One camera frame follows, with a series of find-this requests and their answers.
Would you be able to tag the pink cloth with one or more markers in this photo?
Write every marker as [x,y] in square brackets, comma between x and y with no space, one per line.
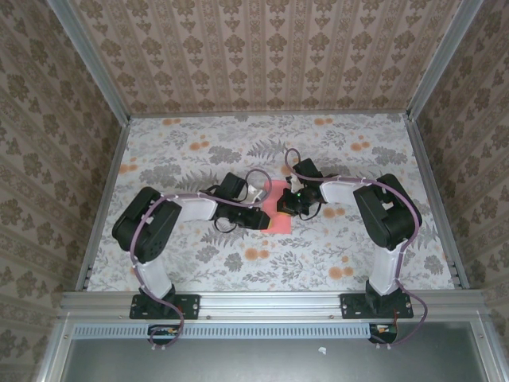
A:
[283,224]

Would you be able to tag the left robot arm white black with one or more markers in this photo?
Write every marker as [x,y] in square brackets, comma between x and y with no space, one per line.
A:
[195,209]

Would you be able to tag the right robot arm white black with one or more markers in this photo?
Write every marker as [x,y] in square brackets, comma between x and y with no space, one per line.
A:
[338,191]

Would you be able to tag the grey metal sheet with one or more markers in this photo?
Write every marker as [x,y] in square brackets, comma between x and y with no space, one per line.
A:
[238,362]

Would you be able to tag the floral patterned table cover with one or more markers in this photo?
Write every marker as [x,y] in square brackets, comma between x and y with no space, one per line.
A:
[254,270]

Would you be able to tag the small white paper scrap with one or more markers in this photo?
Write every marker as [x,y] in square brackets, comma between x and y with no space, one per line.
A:
[322,350]

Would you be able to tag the long aluminium frame beam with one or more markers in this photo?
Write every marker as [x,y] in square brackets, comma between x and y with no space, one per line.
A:
[270,304]

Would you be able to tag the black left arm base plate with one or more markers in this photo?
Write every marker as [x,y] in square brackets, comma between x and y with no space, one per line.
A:
[191,306]

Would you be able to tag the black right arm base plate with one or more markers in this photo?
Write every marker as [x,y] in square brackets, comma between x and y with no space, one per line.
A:
[350,306]

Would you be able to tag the aluminium side rail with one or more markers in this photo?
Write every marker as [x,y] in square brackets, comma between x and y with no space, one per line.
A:
[435,199]
[105,199]

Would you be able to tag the slanted aluminium frame post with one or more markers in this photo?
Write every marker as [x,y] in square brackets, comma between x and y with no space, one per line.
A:
[441,59]
[91,59]

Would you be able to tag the aluminium frame around metal sheet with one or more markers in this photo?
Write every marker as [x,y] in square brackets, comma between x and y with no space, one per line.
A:
[51,358]

